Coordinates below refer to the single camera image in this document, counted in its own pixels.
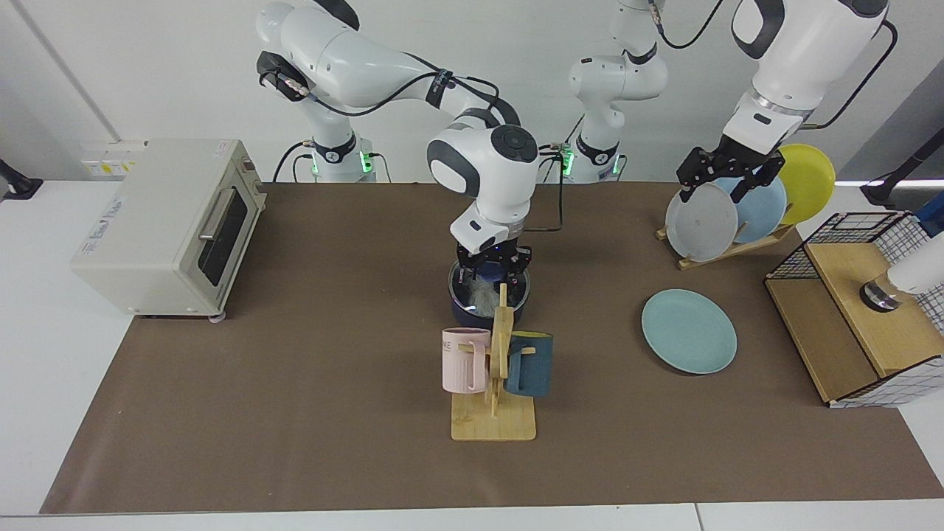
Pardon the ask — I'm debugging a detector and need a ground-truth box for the white vermicelli bundle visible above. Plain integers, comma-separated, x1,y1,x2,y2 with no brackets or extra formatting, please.
465,277,506,318

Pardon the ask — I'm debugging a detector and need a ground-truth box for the pale toaster oven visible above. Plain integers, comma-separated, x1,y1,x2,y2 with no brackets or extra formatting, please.
70,139,268,324

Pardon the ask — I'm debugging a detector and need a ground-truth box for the glass lid with blue knob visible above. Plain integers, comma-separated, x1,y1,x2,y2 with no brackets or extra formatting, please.
450,262,532,318

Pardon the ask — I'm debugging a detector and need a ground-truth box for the pale green plate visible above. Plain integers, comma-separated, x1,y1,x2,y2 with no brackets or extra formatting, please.
641,288,738,375

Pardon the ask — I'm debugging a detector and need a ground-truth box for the white cylinder with silver end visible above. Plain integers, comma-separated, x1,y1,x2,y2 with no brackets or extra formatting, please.
859,210,944,314

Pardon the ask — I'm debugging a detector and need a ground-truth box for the white wall socket box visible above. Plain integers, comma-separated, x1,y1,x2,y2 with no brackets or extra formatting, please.
80,140,148,178

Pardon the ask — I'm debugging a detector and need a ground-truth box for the pink mug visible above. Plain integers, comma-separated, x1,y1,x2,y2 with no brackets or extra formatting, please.
441,327,493,395

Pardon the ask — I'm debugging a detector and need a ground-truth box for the brown table cloth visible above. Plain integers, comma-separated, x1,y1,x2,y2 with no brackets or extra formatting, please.
41,182,944,515

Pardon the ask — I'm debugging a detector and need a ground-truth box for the wooden cup stand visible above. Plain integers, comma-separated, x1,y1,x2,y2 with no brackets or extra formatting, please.
451,282,538,442

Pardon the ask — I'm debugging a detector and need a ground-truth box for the light blue plate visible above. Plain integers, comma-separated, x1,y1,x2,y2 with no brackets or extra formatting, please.
712,176,788,246

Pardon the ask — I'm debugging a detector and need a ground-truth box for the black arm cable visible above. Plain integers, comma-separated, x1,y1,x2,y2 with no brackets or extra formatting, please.
258,53,567,233
649,0,899,130

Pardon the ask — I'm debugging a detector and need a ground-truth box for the wooden plate rack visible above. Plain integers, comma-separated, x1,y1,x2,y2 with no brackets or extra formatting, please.
656,221,797,271

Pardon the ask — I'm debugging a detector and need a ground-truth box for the black pot with purple handle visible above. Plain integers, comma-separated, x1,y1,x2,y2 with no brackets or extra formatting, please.
448,260,533,329

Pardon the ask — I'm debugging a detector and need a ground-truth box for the grey white plate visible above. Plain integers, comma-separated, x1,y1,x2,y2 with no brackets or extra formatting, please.
665,182,740,263

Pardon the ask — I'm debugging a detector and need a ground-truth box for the white wall conduit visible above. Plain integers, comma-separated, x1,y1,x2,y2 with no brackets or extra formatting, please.
15,0,122,142

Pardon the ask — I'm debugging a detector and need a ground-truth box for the teal mug with yellow inside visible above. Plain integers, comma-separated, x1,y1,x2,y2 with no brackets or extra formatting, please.
504,331,554,398

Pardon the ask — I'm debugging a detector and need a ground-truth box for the yellow plate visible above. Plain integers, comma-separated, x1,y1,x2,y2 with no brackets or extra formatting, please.
774,143,837,226

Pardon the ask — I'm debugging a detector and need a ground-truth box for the black stand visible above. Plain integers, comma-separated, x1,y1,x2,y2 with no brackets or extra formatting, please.
0,159,43,201
859,125,944,207

